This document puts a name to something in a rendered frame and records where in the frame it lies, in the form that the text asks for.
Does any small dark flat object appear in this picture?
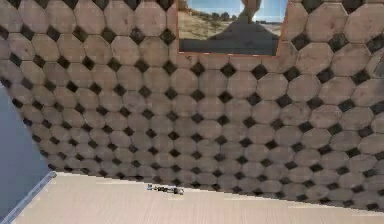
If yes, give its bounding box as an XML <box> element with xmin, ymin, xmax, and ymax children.
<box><xmin>146</xmin><ymin>183</ymin><xmax>185</xmax><ymax>196</ymax></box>

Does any orange framed window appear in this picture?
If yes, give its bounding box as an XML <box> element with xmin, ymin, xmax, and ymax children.
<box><xmin>175</xmin><ymin>0</ymin><xmax>290</xmax><ymax>58</ymax></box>

